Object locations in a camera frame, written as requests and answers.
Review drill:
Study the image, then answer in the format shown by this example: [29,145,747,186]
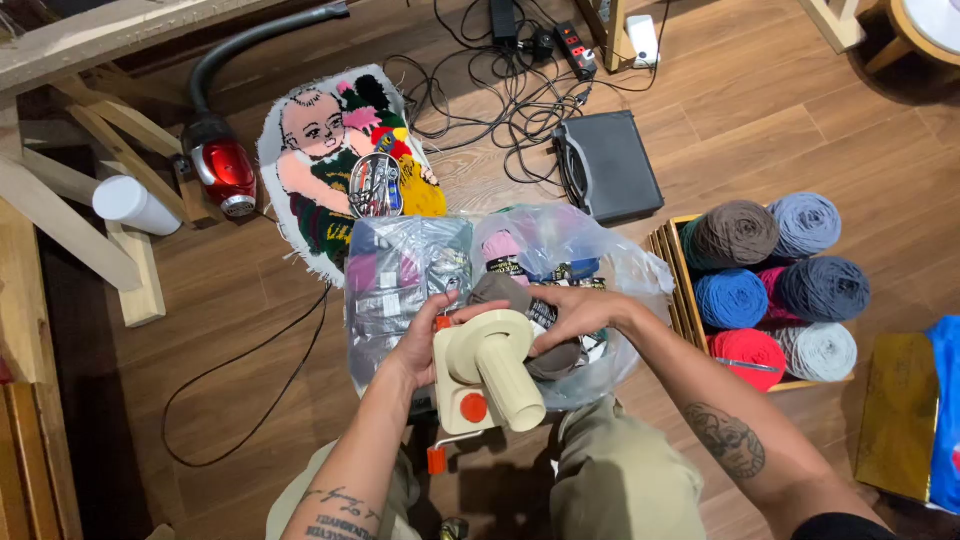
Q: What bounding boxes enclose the person's left hand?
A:
[382,290,512,392]

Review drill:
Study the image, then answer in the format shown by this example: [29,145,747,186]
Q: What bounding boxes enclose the person's right hand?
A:
[525,285,639,359]

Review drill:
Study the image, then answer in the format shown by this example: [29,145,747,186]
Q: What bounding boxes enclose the cream yarn winder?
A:
[426,309,549,476]

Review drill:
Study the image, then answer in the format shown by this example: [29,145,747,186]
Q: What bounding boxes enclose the grey yarn skein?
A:
[466,271,588,382]

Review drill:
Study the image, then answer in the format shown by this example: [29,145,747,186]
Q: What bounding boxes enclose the blue yarn skein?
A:
[555,257,602,283]

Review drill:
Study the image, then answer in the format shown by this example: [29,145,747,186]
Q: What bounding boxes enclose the clear flat bag of skeins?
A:
[343,214,476,399]

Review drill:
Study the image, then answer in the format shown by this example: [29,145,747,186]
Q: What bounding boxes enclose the clear plastic bag of yarn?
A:
[471,204,676,412]

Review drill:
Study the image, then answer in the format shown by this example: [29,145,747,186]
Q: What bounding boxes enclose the wooden crate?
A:
[646,214,856,394]

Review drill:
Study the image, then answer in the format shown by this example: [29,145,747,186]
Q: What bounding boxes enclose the pink yarn skein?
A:
[480,229,531,276]

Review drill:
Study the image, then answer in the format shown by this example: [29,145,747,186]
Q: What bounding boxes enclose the bright blue yarn cone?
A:
[693,268,770,330]

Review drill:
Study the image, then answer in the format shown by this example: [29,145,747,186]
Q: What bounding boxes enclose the grey hard case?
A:
[551,110,666,225]

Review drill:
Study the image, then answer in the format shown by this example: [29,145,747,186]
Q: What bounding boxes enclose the red yarn cone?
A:
[706,328,788,393]

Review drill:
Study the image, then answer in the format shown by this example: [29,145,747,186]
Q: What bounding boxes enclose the thin metal tool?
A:
[714,357,782,374]

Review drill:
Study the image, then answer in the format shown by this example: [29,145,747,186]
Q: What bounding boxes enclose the metal tin of scissors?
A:
[347,152,405,220]

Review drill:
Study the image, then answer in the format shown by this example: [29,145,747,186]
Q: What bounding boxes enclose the brown yarn cone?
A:
[678,199,781,271]

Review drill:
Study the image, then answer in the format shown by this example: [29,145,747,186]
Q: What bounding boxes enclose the person's beige trousers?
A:
[266,397,710,540]

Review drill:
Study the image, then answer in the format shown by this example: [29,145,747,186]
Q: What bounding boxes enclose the magenta yarn cone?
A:
[756,266,790,328]

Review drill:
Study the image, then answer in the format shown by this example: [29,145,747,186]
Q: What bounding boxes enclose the tufted baby figure rug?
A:
[256,63,449,290]

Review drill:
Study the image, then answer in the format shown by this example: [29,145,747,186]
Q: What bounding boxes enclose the light grey yarn cone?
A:
[776,322,858,383]

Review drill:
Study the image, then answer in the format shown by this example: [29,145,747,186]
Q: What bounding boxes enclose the light blue yarn cone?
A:
[766,192,843,260]

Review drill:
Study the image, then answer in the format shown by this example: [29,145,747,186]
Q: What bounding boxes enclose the dark slate yarn cone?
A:
[776,256,873,324]

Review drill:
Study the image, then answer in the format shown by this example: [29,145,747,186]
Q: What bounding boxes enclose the red vacuum cleaner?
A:
[174,0,352,220]

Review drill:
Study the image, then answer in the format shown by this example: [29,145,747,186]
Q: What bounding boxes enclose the black power strip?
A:
[553,21,600,82]

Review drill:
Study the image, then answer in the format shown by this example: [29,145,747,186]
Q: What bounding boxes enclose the white plug adapter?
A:
[625,15,662,70]

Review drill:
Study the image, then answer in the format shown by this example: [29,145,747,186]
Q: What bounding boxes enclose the wooden table leg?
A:
[576,0,639,75]

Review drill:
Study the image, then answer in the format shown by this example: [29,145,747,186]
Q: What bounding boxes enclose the black power adapter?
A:
[489,0,519,46]

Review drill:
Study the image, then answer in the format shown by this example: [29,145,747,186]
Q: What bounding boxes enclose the white plastic cylinder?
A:
[91,174,183,237]

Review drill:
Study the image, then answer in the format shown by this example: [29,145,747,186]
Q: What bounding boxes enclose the olive gold box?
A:
[855,332,941,504]

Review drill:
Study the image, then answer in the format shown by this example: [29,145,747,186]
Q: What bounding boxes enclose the blue plastic bag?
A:
[926,315,960,516]

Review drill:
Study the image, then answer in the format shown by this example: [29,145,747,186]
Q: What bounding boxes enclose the light wooden stand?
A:
[796,0,865,55]

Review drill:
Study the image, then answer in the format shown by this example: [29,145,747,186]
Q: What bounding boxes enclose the round wooden stool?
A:
[862,0,960,75]

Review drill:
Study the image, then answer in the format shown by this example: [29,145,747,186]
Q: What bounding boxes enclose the long black floor cable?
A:
[161,281,333,469]

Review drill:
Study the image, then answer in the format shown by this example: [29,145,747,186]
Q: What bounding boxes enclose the tangle of black cables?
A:
[382,0,673,189]

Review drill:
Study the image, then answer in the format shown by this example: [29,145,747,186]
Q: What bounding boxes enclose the wooden tufting frame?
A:
[0,0,286,540]

